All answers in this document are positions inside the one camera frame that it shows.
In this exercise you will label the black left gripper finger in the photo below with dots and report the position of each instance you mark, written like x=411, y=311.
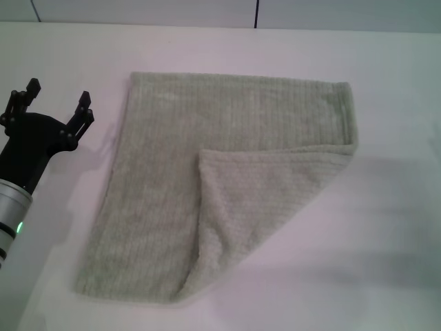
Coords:
x=33, y=85
x=84, y=100

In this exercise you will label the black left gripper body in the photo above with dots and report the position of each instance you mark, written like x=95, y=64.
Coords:
x=31, y=138

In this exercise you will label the light green ribbed towel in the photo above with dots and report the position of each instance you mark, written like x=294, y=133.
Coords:
x=165, y=179

